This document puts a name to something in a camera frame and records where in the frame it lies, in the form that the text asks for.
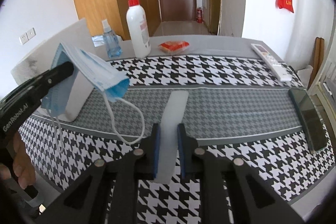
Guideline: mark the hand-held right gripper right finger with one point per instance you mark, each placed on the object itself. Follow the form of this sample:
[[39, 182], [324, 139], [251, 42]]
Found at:
[[181, 153]]

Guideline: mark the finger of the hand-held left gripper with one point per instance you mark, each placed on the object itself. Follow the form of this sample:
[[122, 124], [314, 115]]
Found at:
[[59, 73]]

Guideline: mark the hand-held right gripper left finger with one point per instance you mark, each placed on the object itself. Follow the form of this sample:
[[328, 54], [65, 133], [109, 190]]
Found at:
[[157, 153]]

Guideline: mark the translucent white plastic strip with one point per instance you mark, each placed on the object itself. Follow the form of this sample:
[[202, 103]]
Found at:
[[170, 129]]

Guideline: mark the white foam box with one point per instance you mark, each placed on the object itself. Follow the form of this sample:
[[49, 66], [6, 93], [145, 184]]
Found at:
[[34, 61]]

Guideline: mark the stack of blue face masks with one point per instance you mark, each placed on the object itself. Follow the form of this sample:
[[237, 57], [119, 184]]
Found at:
[[86, 66]]

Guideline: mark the person's left hand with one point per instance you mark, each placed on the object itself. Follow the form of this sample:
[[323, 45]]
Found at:
[[23, 166]]

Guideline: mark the blue face mask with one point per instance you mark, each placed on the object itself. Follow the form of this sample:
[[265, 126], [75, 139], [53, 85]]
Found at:
[[98, 40]]

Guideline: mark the clear blue spray bottle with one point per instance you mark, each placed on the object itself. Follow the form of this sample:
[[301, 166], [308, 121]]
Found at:
[[112, 44]]

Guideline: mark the white red pump bottle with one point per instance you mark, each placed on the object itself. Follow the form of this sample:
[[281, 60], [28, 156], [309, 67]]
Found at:
[[137, 29]]

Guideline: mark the red snack packet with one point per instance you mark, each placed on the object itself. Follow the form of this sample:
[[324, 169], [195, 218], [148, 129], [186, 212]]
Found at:
[[173, 46]]

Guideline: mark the white remote control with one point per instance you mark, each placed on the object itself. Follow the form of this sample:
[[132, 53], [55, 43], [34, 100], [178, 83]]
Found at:
[[270, 60]]

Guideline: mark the black smartphone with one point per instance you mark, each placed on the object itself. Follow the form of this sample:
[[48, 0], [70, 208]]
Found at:
[[311, 119]]

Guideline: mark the red fire extinguisher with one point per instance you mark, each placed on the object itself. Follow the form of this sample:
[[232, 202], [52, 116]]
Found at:
[[199, 16]]

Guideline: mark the wooden board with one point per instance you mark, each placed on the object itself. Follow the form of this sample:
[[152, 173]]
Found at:
[[319, 64]]

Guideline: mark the white double wall socket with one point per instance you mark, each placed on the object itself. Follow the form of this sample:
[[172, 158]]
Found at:
[[27, 35]]

